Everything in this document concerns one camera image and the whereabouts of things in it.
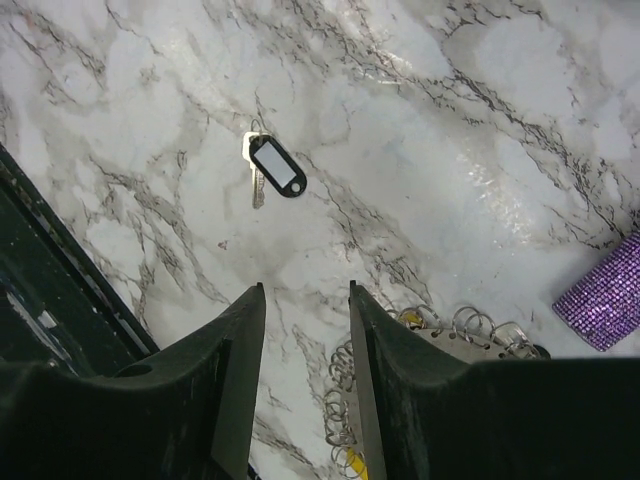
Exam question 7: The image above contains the key with black tag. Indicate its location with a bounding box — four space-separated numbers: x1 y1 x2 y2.
242 118 307 210

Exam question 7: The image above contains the yellow key tag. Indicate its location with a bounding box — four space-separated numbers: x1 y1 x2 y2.
345 448 368 480

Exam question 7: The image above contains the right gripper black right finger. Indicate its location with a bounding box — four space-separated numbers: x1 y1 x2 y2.
349 284 639 479

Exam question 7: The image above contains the silver disc keyring holder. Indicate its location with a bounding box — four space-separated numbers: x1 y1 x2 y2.
322 302 551 476

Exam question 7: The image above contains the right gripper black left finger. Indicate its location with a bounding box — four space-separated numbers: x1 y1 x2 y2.
1 284 265 479

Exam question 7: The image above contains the purple glitter toy microphone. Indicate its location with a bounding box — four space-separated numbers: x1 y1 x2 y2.
552 232 639 352

